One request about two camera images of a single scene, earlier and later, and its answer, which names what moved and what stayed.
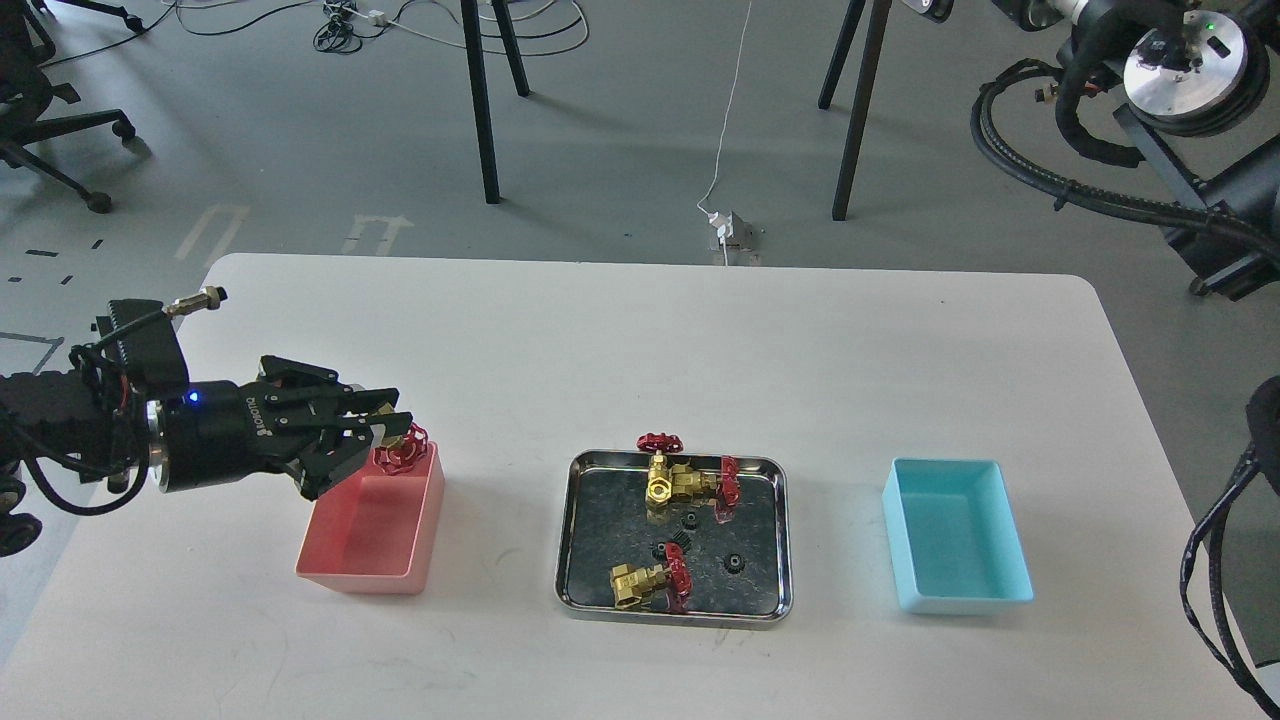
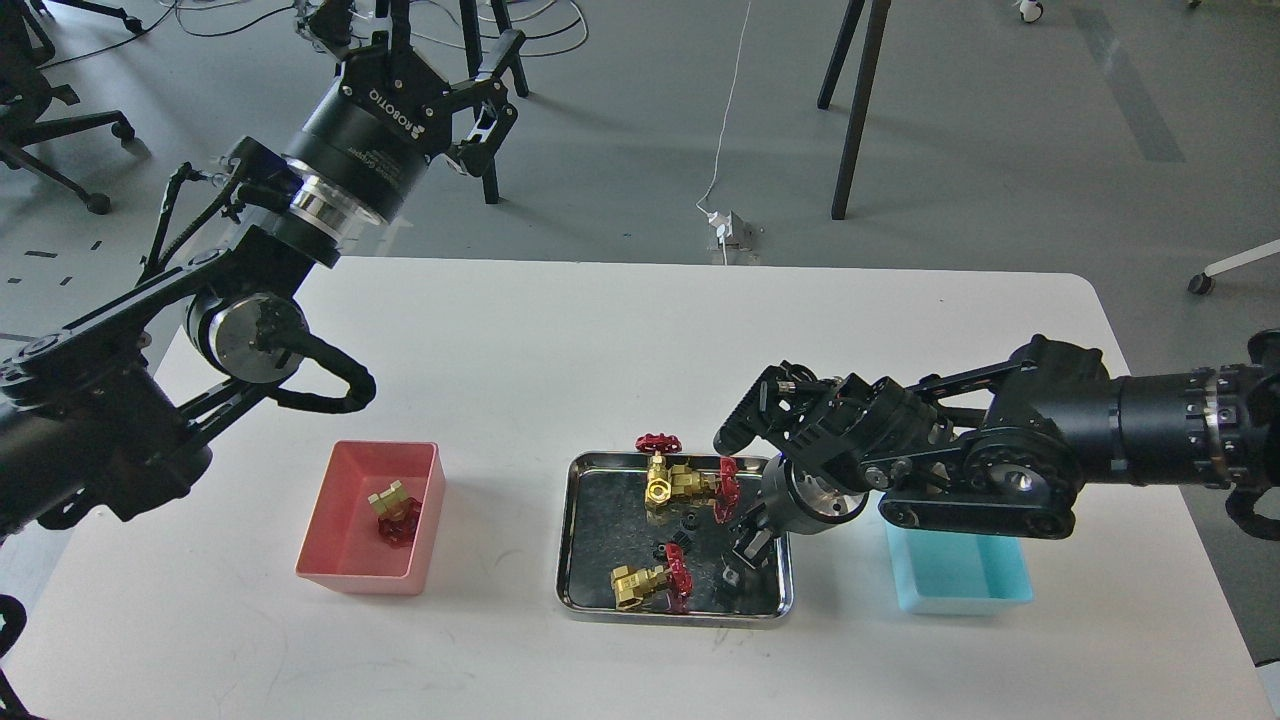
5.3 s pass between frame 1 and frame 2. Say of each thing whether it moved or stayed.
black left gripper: moved
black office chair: stayed
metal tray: stayed
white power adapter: stayed
